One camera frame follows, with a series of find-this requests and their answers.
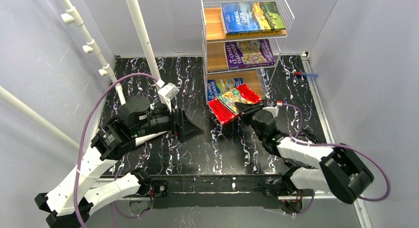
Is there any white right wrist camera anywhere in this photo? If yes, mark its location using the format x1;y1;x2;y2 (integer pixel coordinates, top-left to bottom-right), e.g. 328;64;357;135
263;101;283;118

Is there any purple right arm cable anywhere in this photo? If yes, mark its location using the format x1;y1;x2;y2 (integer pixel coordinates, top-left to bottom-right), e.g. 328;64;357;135
280;102;392;216

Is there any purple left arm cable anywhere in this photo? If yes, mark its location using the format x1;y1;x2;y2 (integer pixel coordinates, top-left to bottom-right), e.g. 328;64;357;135
73;72;161;228

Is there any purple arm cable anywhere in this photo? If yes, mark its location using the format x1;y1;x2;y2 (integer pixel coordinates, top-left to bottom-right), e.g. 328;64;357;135
73;72;161;228
280;102;392;216

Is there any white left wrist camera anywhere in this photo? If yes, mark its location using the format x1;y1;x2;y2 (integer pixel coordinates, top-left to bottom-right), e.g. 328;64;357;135
156;79;179;113

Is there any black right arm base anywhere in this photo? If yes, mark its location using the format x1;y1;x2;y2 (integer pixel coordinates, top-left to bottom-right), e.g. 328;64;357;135
253;176;315;217

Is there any white pvc pipe frame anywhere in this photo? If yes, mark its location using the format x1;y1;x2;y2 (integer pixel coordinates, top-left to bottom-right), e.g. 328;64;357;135
0;0;165;148

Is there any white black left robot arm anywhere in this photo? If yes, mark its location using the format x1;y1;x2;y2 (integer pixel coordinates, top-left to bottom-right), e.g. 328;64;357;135
35;95;203;228

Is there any blue red screwdriver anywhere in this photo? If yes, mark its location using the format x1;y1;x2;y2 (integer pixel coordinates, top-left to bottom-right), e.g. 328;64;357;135
283;71;318;79

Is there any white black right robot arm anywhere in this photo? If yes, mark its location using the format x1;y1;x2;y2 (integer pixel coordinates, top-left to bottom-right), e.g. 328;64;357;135
234;102;375;204

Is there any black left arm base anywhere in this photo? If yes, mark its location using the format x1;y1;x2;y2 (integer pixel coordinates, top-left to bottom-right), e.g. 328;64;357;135
122;177;168;199

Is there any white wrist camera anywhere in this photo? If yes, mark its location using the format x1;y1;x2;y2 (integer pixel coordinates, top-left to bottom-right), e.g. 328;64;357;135
263;101;283;118
156;79;179;113

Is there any blue 91-storey treehouse book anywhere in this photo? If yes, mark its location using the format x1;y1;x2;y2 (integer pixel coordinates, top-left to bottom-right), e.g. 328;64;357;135
207;78;244;101

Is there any white wire wooden shelf rack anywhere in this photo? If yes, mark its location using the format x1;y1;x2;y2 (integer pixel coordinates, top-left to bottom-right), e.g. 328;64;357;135
201;0;294;101

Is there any purple 52-storey treehouse book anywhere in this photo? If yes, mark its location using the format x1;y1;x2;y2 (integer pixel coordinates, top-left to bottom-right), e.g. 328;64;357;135
224;39;276;70

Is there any blue animal farm book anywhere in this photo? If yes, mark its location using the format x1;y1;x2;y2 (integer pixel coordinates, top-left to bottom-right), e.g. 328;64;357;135
220;1;286;34

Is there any red treehouse book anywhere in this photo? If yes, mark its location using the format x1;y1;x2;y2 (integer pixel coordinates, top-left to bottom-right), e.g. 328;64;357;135
208;84;262;126

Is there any orange 130-storey treehouse book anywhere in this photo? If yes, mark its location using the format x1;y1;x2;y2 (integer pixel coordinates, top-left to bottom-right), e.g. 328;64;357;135
224;30;287;39

